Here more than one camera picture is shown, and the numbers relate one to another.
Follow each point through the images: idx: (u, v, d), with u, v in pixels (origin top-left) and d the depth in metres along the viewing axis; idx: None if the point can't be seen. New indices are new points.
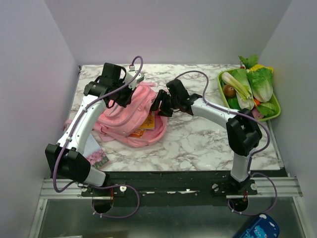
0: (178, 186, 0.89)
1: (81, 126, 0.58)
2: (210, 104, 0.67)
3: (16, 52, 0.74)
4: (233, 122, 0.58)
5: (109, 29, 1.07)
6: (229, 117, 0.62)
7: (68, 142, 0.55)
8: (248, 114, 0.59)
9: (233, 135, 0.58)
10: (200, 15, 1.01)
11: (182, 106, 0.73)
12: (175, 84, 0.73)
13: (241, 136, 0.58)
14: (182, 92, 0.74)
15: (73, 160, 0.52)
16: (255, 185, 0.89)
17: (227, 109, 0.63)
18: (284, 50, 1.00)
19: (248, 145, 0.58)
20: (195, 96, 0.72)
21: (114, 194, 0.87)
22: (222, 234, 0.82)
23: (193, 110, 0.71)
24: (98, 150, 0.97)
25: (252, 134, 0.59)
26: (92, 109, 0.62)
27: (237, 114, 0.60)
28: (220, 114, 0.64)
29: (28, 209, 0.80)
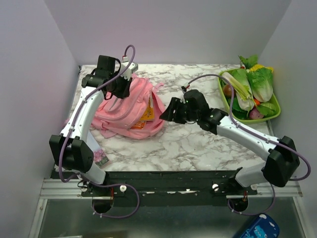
0: (178, 186, 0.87)
1: (82, 116, 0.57)
2: (241, 127, 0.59)
3: (16, 52, 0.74)
4: (275, 155, 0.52)
5: (109, 29, 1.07)
6: (268, 147, 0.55)
7: (71, 132, 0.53)
8: (291, 147, 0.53)
9: (272, 166, 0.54)
10: (200, 15, 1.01)
11: (204, 123, 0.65)
12: (195, 97, 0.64)
13: (283, 168, 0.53)
14: (203, 107, 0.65)
15: (78, 150, 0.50)
16: (255, 185, 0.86)
17: (267, 138, 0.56)
18: (284, 50, 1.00)
19: (287, 175, 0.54)
20: (220, 113, 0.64)
21: (114, 194, 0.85)
22: (222, 234, 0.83)
23: (218, 129, 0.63)
24: (98, 150, 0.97)
25: (289, 163, 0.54)
26: (91, 99, 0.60)
27: (277, 144, 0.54)
28: (256, 142, 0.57)
29: (28, 209, 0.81)
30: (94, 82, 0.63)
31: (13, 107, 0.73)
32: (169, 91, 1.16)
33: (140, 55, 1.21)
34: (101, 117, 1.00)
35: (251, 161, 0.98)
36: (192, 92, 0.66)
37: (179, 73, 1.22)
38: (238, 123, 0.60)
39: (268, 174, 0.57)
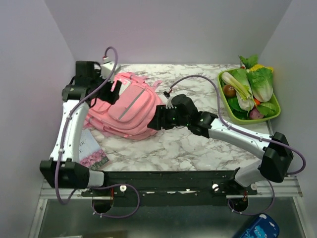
0: (178, 186, 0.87)
1: (71, 135, 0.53)
2: (232, 128, 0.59)
3: (15, 52, 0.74)
4: (270, 153, 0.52)
5: (109, 29, 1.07)
6: (263, 145, 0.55)
7: (61, 153, 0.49)
8: (283, 142, 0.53)
9: (268, 164, 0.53)
10: (200, 14, 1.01)
11: (195, 128, 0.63)
12: (184, 103, 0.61)
13: (279, 165, 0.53)
14: (192, 112, 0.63)
15: (72, 172, 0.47)
16: (255, 185, 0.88)
17: (260, 137, 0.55)
18: (284, 50, 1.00)
19: (284, 169, 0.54)
20: (210, 116, 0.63)
21: (114, 194, 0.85)
22: (222, 234, 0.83)
23: (210, 133, 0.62)
24: (98, 150, 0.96)
25: (284, 157, 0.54)
26: (77, 114, 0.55)
27: (271, 142, 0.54)
28: (250, 141, 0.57)
29: (28, 209, 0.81)
30: (74, 93, 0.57)
31: (13, 107, 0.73)
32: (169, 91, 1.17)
33: (140, 55, 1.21)
34: (106, 122, 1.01)
35: (251, 160, 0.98)
36: (180, 97, 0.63)
37: (179, 73, 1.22)
38: (229, 125, 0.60)
39: (265, 171, 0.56)
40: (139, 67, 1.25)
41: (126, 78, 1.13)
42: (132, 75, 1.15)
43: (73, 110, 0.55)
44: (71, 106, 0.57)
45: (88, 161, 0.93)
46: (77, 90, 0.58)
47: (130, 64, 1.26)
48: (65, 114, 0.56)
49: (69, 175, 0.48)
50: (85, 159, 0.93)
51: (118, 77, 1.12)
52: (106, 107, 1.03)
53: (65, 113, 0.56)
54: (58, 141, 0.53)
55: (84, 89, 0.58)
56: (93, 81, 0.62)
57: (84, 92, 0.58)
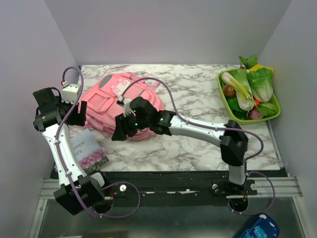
0: (178, 186, 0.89)
1: (68, 156, 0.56)
2: (190, 123, 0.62)
3: (15, 52, 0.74)
4: (226, 141, 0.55)
5: (109, 29, 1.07)
6: (218, 134, 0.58)
7: (70, 176, 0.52)
8: (236, 127, 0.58)
9: (227, 152, 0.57)
10: (200, 14, 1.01)
11: (157, 128, 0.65)
12: (141, 106, 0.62)
13: (236, 150, 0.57)
14: (151, 112, 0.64)
15: (88, 185, 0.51)
16: (255, 185, 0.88)
17: (214, 126, 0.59)
18: (283, 50, 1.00)
19: (241, 154, 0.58)
20: (169, 114, 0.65)
21: (114, 194, 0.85)
22: (222, 235, 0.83)
23: (172, 130, 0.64)
24: (99, 150, 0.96)
25: (240, 142, 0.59)
26: (63, 136, 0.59)
27: (225, 129, 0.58)
28: (207, 132, 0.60)
29: (28, 209, 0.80)
30: (48, 120, 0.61)
31: (13, 107, 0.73)
32: (169, 91, 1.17)
33: (140, 55, 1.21)
34: (106, 122, 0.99)
35: (251, 161, 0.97)
36: (137, 101, 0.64)
37: (179, 73, 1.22)
38: (186, 120, 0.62)
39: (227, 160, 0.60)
40: (139, 67, 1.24)
41: (126, 78, 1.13)
42: (131, 75, 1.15)
43: (58, 134, 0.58)
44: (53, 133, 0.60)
45: (88, 161, 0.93)
46: (49, 115, 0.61)
47: (130, 64, 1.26)
48: (50, 141, 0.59)
49: (86, 191, 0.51)
50: (85, 160, 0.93)
51: (118, 77, 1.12)
52: (106, 106, 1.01)
53: (50, 141, 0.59)
54: (59, 167, 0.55)
55: (56, 111, 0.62)
56: (58, 104, 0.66)
57: (58, 114, 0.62)
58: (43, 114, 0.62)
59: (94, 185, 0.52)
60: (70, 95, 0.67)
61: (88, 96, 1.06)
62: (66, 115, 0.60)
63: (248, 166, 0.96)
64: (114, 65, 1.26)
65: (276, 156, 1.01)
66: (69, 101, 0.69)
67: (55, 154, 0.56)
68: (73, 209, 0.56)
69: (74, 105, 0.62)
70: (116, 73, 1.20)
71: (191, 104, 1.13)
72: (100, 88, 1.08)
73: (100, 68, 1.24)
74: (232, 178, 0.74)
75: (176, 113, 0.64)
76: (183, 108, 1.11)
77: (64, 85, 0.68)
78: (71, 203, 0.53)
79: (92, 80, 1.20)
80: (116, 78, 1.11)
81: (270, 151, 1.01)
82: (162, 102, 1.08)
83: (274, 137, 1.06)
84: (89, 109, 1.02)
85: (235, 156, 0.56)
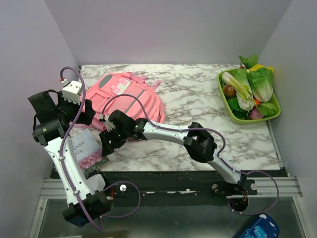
0: (178, 186, 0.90)
1: (74, 173, 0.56)
2: (160, 127, 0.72)
3: (15, 52, 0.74)
4: (188, 141, 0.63)
5: (109, 29, 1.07)
6: (183, 135, 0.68)
7: (79, 195, 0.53)
8: (197, 127, 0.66)
9: (192, 150, 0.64)
10: (200, 14, 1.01)
11: (133, 134, 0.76)
12: (117, 117, 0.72)
13: (199, 148, 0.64)
14: (127, 121, 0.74)
15: (100, 202, 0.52)
16: (255, 185, 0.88)
17: (179, 129, 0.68)
18: (284, 49, 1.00)
19: (207, 152, 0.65)
20: (143, 121, 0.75)
21: (114, 194, 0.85)
22: (222, 235, 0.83)
23: (146, 135, 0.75)
24: (98, 150, 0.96)
25: (206, 141, 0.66)
26: (67, 151, 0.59)
27: (188, 130, 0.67)
28: (174, 134, 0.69)
29: (28, 209, 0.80)
30: (48, 131, 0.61)
31: (12, 106, 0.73)
32: (169, 91, 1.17)
33: (140, 55, 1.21)
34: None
35: (251, 161, 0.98)
36: (113, 113, 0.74)
37: (179, 73, 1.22)
38: (157, 125, 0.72)
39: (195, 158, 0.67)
40: (139, 67, 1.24)
41: (126, 78, 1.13)
42: (131, 75, 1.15)
43: (62, 149, 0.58)
44: (56, 147, 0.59)
45: (88, 161, 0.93)
46: (49, 127, 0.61)
47: (130, 64, 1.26)
48: (54, 156, 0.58)
49: (95, 207, 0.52)
50: (85, 160, 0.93)
51: (118, 77, 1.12)
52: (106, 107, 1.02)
53: (54, 156, 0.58)
54: (66, 185, 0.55)
55: (57, 122, 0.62)
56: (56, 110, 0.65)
57: (60, 125, 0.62)
58: (43, 125, 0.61)
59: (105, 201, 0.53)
60: (71, 95, 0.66)
61: (88, 96, 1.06)
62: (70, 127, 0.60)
63: (248, 166, 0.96)
64: (114, 65, 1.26)
65: (276, 156, 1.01)
66: (73, 100, 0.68)
67: (60, 170, 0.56)
68: (79, 224, 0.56)
69: (78, 113, 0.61)
70: (116, 73, 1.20)
71: (191, 104, 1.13)
72: (100, 88, 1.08)
73: (100, 68, 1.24)
74: (225, 179, 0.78)
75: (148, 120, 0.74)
76: (183, 108, 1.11)
77: (64, 84, 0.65)
78: (77, 219, 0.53)
79: (92, 80, 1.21)
80: (115, 78, 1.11)
81: (270, 151, 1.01)
82: (162, 102, 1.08)
83: (274, 137, 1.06)
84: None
85: (198, 153, 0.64)
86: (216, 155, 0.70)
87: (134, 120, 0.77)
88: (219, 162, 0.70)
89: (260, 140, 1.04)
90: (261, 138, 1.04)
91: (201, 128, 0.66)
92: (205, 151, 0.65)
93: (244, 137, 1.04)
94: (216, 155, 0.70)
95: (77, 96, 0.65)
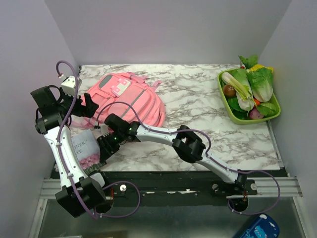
0: (178, 186, 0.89)
1: (69, 158, 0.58)
2: (152, 130, 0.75)
3: (15, 52, 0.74)
4: (177, 143, 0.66)
5: (109, 29, 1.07)
6: (172, 138, 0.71)
7: (72, 177, 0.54)
8: (185, 129, 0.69)
9: (180, 151, 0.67)
10: (200, 14, 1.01)
11: (128, 137, 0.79)
12: (112, 120, 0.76)
13: (187, 148, 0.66)
14: (122, 124, 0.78)
15: (90, 186, 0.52)
16: (255, 185, 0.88)
17: (168, 131, 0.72)
18: (284, 49, 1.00)
19: (195, 153, 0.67)
20: (136, 124, 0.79)
21: (114, 194, 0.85)
22: (222, 235, 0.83)
23: (139, 138, 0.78)
24: (98, 152, 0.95)
25: (194, 143, 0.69)
26: (64, 139, 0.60)
27: (177, 131, 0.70)
28: (164, 136, 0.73)
29: (28, 209, 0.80)
30: (48, 123, 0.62)
31: (12, 107, 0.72)
32: (169, 91, 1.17)
33: (140, 55, 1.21)
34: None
35: (251, 161, 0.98)
36: (108, 116, 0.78)
37: (179, 73, 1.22)
38: (149, 127, 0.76)
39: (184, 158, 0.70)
40: (139, 67, 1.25)
41: (126, 78, 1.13)
42: (131, 75, 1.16)
43: (60, 137, 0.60)
44: (55, 135, 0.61)
45: (86, 163, 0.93)
46: (50, 120, 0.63)
47: (130, 64, 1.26)
48: (52, 143, 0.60)
49: (86, 192, 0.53)
50: (83, 161, 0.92)
51: (118, 76, 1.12)
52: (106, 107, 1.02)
53: (52, 143, 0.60)
54: (61, 169, 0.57)
55: (58, 114, 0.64)
56: (57, 104, 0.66)
57: (60, 117, 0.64)
58: (44, 117, 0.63)
59: (96, 187, 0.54)
60: (69, 90, 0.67)
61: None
62: (67, 115, 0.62)
63: (248, 166, 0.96)
64: (114, 65, 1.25)
65: (276, 156, 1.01)
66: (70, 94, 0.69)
67: (56, 156, 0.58)
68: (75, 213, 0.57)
69: (74, 99, 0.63)
70: (116, 73, 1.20)
71: (191, 104, 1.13)
72: (100, 88, 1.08)
73: (100, 68, 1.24)
74: (224, 179, 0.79)
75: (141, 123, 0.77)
76: (183, 108, 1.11)
77: (61, 79, 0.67)
78: (72, 205, 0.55)
79: (92, 80, 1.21)
80: (116, 78, 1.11)
81: (270, 151, 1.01)
82: (162, 103, 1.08)
83: (274, 137, 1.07)
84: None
85: (186, 154, 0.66)
86: (204, 155, 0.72)
87: (128, 123, 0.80)
88: (209, 162, 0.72)
89: (260, 140, 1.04)
90: (261, 138, 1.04)
91: (189, 130, 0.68)
92: (193, 152, 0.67)
93: (244, 137, 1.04)
94: (205, 155, 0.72)
95: (73, 89, 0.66)
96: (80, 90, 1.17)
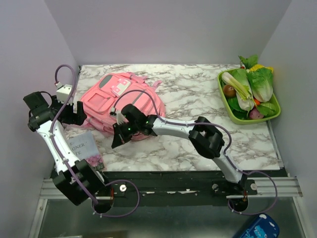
0: (178, 186, 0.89)
1: (63, 147, 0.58)
2: (168, 122, 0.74)
3: (15, 52, 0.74)
4: (194, 134, 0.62)
5: (109, 29, 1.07)
6: (188, 129, 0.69)
7: (67, 162, 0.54)
8: (204, 122, 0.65)
9: (197, 144, 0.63)
10: (200, 14, 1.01)
11: (143, 130, 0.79)
12: (130, 110, 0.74)
13: (206, 142, 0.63)
14: (139, 116, 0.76)
15: (86, 168, 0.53)
16: (255, 185, 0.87)
17: (184, 123, 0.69)
18: (283, 50, 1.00)
19: (214, 148, 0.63)
20: (153, 117, 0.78)
21: (114, 194, 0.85)
22: (222, 235, 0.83)
23: (155, 130, 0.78)
24: (96, 156, 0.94)
25: (214, 137, 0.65)
26: (56, 130, 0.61)
27: (194, 123, 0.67)
28: (181, 128, 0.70)
29: (28, 210, 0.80)
30: (41, 120, 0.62)
31: (12, 107, 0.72)
32: (169, 91, 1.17)
33: (140, 55, 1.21)
34: (106, 122, 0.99)
35: (251, 161, 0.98)
36: (127, 106, 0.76)
37: (179, 73, 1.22)
38: (166, 120, 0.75)
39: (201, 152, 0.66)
40: (139, 67, 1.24)
41: (126, 78, 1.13)
42: (131, 75, 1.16)
43: (52, 128, 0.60)
44: (47, 128, 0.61)
45: None
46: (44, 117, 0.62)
47: (131, 64, 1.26)
48: (45, 136, 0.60)
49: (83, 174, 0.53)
50: None
51: (118, 77, 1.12)
52: (106, 107, 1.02)
53: (45, 135, 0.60)
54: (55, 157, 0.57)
55: (49, 111, 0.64)
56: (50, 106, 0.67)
57: (52, 113, 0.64)
58: (36, 115, 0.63)
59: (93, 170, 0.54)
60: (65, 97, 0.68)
61: (88, 96, 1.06)
62: (58, 111, 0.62)
63: (248, 166, 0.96)
64: (114, 65, 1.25)
65: (276, 156, 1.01)
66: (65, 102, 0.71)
67: (50, 146, 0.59)
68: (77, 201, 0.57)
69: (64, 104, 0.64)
70: (116, 73, 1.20)
71: (191, 104, 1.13)
72: (100, 88, 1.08)
73: (100, 68, 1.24)
74: (227, 177, 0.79)
75: (159, 116, 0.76)
76: (183, 108, 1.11)
77: (57, 87, 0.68)
78: (72, 192, 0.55)
79: (92, 80, 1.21)
80: (116, 78, 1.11)
81: (270, 151, 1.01)
82: (162, 103, 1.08)
83: (274, 137, 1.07)
84: (89, 109, 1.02)
85: (205, 148, 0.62)
86: (222, 153, 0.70)
87: (146, 116, 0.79)
88: (225, 159, 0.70)
89: (260, 140, 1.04)
90: (261, 138, 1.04)
91: (208, 123, 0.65)
92: (212, 147, 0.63)
93: (244, 137, 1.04)
94: (223, 152, 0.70)
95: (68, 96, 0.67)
96: (80, 90, 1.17)
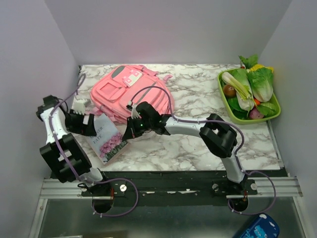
0: (178, 186, 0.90)
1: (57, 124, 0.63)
2: (181, 120, 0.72)
3: (16, 52, 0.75)
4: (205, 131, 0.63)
5: (109, 29, 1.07)
6: (200, 126, 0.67)
7: (56, 134, 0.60)
8: (216, 119, 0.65)
9: (210, 142, 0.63)
10: (200, 14, 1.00)
11: (157, 129, 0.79)
12: (145, 109, 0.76)
13: (219, 139, 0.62)
14: (154, 115, 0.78)
15: (72, 143, 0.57)
16: (255, 185, 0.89)
17: (196, 120, 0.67)
18: (284, 50, 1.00)
19: (228, 147, 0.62)
20: (166, 116, 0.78)
21: (114, 194, 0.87)
22: (222, 234, 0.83)
23: (169, 129, 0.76)
24: (117, 134, 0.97)
25: (228, 134, 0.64)
26: (56, 114, 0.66)
27: (206, 121, 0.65)
28: (192, 126, 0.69)
29: (28, 209, 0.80)
30: (46, 106, 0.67)
31: (12, 107, 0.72)
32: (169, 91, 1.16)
33: (140, 55, 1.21)
34: (117, 111, 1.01)
35: (251, 161, 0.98)
36: (141, 104, 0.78)
37: (179, 73, 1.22)
38: (178, 118, 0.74)
39: (213, 150, 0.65)
40: None
41: (138, 70, 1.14)
42: (142, 67, 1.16)
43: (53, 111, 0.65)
44: (49, 111, 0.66)
45: (108, 146, 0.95)
46: (51, 106, 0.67)
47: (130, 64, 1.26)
48: (45, 118, 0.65)
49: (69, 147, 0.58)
50: (105, 145, 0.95)
51: (130, 68, 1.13)
52: (118, 95, 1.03)
53: (45, 118, 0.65)
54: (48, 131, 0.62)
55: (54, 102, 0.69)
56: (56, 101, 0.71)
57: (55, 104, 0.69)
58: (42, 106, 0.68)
59: (78, 146, 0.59)
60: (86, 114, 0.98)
61: (99, 85, 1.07)
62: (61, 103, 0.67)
63: (247, 166, 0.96)
64: (114, 65, 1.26)
65: (276, 156, 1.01)
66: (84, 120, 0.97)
67: (46, 124, 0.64)
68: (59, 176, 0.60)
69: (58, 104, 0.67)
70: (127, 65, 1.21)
71: (191, 104, 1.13)
72: (112, 77, 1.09)
73: (100, 68, 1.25)
74: (229, 175, 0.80)
75: (172, 115, 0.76)
76: (183, 108, 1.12)
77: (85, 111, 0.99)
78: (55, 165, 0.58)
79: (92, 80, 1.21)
80: (128, 69, 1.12)
81: (270, 151, 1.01)
82: (171, 96, 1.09)
83: (274, 137, 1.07)
84: (100, 97, 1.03)
85: (218, 146, 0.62)
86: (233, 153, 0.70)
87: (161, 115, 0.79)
88: (234, 159, 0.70)
89: (260, 140, 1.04)
90: (260, 138, 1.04)
91: (221, 121, 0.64)
92: (226, 145, 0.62)
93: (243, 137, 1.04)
94: (233, 152, 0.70)
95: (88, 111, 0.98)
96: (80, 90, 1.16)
